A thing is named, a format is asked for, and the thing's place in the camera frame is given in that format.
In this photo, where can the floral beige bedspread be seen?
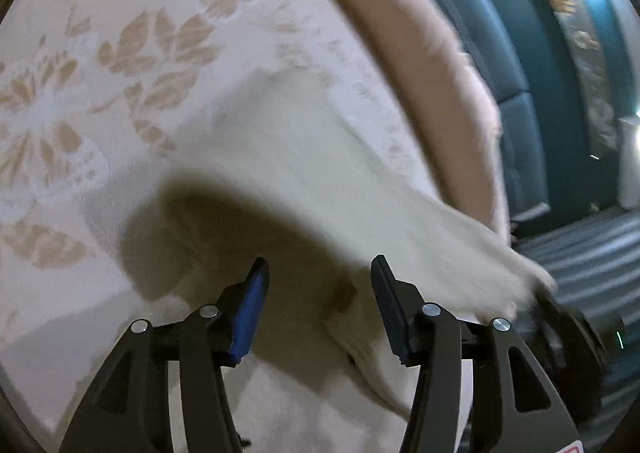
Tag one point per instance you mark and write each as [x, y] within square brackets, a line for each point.
[150, 8]

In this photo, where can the white fluffy towel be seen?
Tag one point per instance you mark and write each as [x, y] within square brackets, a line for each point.
[325, 173]

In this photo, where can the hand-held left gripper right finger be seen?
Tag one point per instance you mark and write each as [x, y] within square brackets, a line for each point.
[395, 313]

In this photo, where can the long floral wall painting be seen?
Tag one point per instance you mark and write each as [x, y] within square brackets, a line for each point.
[585, 58]

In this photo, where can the teal padded headboard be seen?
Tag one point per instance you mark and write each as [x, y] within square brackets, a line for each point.
[520, 133]

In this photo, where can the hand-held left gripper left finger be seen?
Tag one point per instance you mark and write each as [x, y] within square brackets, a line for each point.
[252, 313]

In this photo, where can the long pink pillow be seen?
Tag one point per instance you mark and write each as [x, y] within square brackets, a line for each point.
[415, 58]

